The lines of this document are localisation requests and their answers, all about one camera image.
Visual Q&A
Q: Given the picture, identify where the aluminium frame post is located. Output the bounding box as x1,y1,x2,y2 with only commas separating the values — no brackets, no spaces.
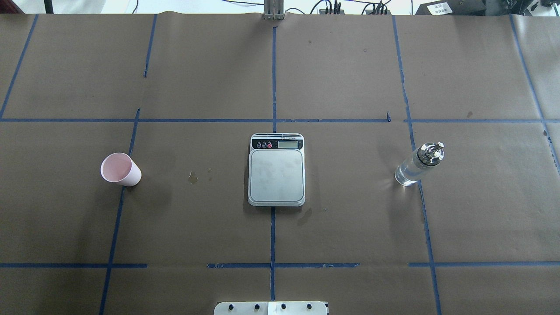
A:
262,0,285,21

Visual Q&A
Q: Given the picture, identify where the clear glass sauce bottle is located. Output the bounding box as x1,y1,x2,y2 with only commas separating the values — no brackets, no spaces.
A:
394,142,445,187

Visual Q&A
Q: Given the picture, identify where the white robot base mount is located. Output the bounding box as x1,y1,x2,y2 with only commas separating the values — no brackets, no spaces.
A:
213,301,329,315

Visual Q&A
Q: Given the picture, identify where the silver digital kitchen scale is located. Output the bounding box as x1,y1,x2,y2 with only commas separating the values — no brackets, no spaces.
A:
248,133,306,207

